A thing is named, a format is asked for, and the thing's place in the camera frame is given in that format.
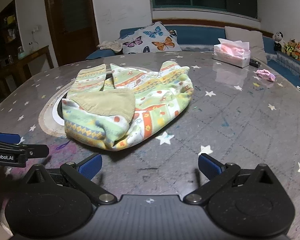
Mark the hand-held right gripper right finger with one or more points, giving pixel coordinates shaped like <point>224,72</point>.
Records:
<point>210,166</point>

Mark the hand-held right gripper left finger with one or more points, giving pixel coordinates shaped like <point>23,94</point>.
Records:
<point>90,166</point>

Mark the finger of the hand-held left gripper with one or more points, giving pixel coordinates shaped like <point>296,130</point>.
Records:
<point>27,152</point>
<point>7,138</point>

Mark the green patterned children's shirt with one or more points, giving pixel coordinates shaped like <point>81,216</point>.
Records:
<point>152,97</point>

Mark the round table turntable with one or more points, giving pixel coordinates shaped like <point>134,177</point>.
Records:
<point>48,115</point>

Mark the wooden side table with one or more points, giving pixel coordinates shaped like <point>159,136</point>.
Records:
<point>27,61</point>

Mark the green glass jar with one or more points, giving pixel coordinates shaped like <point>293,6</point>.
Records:
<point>21,53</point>

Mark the dark wooden shelf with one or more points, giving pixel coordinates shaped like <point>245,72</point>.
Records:
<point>5,32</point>

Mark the pink hair scrunchie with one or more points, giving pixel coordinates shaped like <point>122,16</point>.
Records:
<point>265,74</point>

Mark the small black box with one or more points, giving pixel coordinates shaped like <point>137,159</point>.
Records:
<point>255,63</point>

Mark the pink tissue pack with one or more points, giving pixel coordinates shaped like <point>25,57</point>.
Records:
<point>230,55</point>

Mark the crumpled cream cloth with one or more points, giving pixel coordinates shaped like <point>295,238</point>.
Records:
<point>110,45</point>

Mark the blue sofa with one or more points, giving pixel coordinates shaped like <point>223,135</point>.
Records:
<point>197,35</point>

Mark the beige pillow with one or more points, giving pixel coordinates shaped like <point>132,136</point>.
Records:
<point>250,40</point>

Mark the dark wooden door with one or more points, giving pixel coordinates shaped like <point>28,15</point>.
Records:
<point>72,22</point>

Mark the butterfly print pillow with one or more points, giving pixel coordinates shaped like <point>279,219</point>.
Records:
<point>150,40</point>

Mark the panda plush toy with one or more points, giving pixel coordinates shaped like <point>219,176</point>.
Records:
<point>278,41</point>

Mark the bear plush toy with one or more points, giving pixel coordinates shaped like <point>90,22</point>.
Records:
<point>290,48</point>

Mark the orange plush toy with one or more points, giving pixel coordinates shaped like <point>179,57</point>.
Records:
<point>299,51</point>

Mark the white wall socket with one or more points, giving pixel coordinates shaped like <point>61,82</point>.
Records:
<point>35,29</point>

